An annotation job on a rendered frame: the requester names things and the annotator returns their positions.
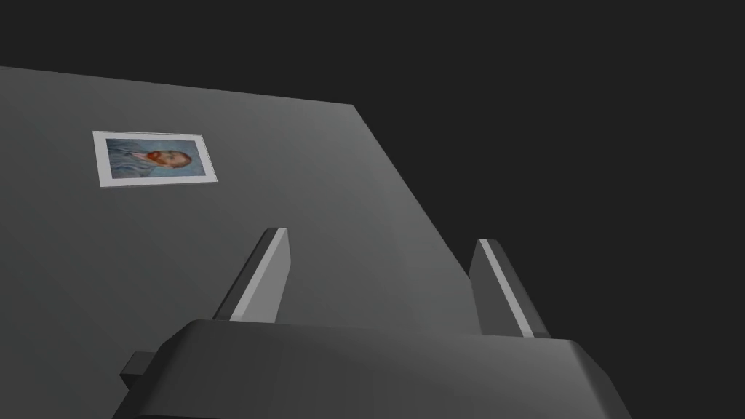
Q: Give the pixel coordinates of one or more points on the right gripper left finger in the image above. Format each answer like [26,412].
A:
[260,287]

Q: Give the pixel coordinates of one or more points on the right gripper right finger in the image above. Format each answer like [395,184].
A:
[500,295]

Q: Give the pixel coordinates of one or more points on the white framed portrait painting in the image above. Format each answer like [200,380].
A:
[154,158]

